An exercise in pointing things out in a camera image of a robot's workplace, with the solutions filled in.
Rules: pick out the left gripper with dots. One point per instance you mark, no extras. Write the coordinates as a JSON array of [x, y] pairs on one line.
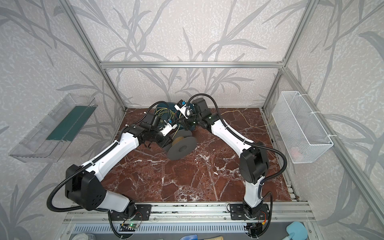
[[175, 130]]

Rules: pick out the dark grey foam spool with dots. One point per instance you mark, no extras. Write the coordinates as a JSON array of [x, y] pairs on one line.
[[183, 144]]

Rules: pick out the teal bin with yellow cables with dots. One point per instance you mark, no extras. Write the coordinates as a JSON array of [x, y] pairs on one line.
[[164, 113]]

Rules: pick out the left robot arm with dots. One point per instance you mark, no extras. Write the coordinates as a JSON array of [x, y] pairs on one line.
[[83, 184]]

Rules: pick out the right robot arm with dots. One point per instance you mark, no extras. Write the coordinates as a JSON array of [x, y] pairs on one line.
[[254, 162]]

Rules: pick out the green circuit board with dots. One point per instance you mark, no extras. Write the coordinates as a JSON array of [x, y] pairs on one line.
[[129, 227]]

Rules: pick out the light blue plastic object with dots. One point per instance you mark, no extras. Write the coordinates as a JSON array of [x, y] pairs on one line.
[[296, 231]]

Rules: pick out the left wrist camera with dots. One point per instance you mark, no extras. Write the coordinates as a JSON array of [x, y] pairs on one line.
[[170, 130]]

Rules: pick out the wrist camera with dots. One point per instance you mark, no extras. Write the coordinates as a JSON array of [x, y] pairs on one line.
[[183, 108], [170, 130]]

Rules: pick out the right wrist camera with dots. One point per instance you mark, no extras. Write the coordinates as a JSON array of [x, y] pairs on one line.
[[183, 108]]

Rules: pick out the clear plastic wall shelf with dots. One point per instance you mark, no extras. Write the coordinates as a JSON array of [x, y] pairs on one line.
[[47, 142]]

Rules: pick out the white wire mesh basket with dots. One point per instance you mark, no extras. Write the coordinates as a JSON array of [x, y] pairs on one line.
[[304, 136]]

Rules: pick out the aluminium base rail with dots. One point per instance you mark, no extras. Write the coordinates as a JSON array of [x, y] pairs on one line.
[[200, 212]]

